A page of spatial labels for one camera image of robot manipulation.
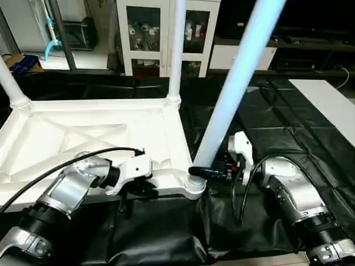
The white glass door cabinet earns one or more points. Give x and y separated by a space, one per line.
161 33

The black work mat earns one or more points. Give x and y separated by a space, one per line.
166 233

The grey vertical metal pole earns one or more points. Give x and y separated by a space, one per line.
62 33

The brown cardboard box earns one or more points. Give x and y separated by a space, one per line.
22 64

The dark low media cabinet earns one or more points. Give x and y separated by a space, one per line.
310 55

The light blue plastic object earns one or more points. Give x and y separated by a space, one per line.
51 30

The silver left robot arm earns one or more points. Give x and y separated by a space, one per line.
55 199

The white plastic table leg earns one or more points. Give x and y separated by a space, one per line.
238 83
11 80
176 50

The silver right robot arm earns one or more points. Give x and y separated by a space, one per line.
294 194

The white plastic table top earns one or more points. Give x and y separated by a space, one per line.
83 138

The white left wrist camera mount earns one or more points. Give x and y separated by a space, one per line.
130 169

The white flat board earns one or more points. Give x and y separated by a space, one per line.
327 105

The white drawer unit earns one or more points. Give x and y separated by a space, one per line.
233 58

